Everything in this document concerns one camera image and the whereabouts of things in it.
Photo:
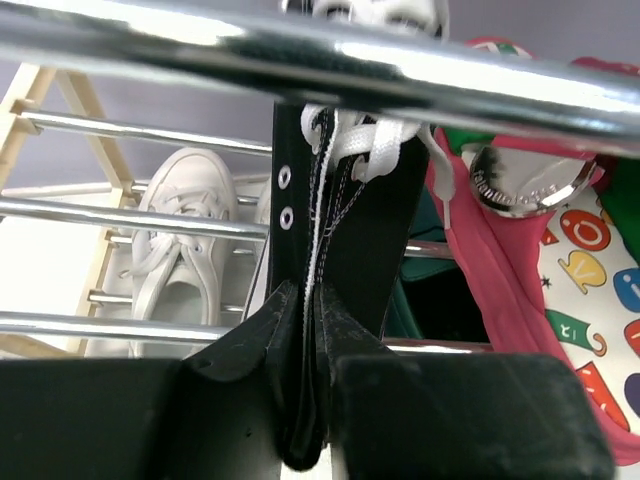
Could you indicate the left pink patterned slipper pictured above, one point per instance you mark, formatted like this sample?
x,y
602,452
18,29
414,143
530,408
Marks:
x,y
551,269

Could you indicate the black canvas sneaker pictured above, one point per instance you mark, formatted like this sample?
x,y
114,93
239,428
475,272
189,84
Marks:
x,y
345,187

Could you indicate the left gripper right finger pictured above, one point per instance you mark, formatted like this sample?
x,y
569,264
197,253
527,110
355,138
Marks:
x,y
451,415

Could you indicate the cream metal shoe shelf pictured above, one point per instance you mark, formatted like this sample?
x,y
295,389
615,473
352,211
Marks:
x,y
306,60

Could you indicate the left dark green shoe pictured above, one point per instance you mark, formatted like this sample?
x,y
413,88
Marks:
x,y
431,300

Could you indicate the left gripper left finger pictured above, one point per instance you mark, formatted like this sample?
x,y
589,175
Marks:
x,y
219,414

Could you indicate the white sneaker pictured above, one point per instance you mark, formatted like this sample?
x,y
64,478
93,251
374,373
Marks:
x,y
262,215
177,278

